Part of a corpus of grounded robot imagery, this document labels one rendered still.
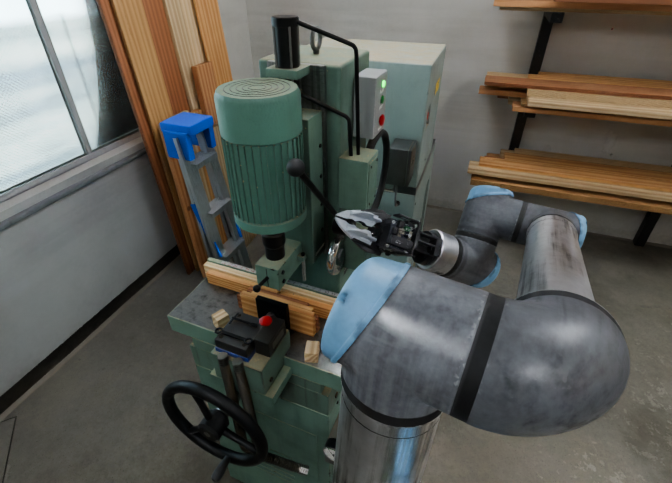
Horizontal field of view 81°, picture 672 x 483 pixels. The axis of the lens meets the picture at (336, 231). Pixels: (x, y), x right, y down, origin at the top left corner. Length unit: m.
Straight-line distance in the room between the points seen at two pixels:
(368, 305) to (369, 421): 0.13
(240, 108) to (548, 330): 0.63
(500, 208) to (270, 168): 0.49
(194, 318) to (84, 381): 1.31
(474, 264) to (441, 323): 0.54
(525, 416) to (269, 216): 0.67
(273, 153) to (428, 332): 0.57
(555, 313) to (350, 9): 2.90
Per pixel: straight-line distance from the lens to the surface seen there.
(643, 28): 3.11
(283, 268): 1.04
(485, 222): 0.89
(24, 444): 2.35
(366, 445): 0.46
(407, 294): 0.35
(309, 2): 3.25
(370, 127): 1.09
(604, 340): 0.41
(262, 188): 0.86
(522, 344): 0.35
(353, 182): 1.05
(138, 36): 2.37
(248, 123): 0.80
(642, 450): 2.32
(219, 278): 1.24
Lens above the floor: 1.72
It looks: 34 degrees down
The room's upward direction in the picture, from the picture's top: straight up
